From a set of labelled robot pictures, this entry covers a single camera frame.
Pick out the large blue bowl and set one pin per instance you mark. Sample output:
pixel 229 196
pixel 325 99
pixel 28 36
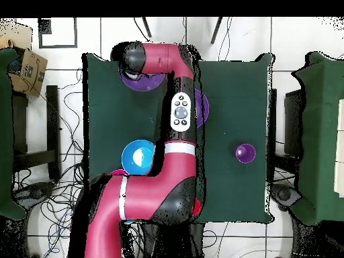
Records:
pixel 131 157

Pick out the large purple bowl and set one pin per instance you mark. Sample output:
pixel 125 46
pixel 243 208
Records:
pixel 203 107
pixel 145 82

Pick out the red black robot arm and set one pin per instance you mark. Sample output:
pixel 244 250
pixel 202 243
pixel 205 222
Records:
pixel 150 193

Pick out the small red bowl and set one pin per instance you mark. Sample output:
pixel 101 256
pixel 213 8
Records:
pixel 118 172

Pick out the red cup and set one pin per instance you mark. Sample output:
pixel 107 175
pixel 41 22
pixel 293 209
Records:
pixel 197 207

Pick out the purple cup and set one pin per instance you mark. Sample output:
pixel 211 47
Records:
pixel 245 153

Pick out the dark green tablecloth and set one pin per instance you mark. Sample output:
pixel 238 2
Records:
pixel 236 94

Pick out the black tripod leg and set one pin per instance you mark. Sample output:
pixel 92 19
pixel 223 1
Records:
pixel 216 31
pixel 146 27

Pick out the dark grey equipment base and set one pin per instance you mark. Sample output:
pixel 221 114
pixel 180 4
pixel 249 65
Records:
pixel 285 194
pixel 35 190

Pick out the green clothed side table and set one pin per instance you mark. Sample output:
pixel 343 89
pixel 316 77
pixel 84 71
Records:
pixel 5 134
pixel 319 134

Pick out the brown cardboard box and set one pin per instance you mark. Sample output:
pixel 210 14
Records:
pixel 32 72

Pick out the black chair frame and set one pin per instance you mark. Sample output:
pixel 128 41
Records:
pixel 52 121

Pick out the black square floor frame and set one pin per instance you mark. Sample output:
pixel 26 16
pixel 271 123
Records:
pixel 75 32

